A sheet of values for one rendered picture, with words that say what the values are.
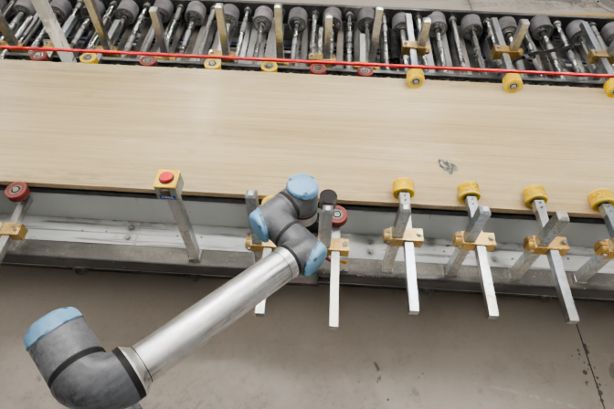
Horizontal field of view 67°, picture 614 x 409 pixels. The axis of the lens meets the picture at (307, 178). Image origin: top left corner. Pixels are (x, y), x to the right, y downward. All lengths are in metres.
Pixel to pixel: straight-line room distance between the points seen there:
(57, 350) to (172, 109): 1.35
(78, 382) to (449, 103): 1.81
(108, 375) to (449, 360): 1.87
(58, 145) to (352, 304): 1.61
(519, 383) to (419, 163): 1.24
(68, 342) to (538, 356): 2.23
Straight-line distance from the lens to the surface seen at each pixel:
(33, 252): 2.19
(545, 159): 2.18
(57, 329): 1.10
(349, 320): 2.55
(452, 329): 2.64
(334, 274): 1.69
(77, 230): 2.27
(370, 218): 1.95
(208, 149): 1.99
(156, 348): 1.06
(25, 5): 3.28
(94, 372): 1.04
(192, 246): 1.83
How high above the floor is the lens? 2.37
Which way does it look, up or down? 53 degrees down
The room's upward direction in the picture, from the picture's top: 1 degrees clockwise
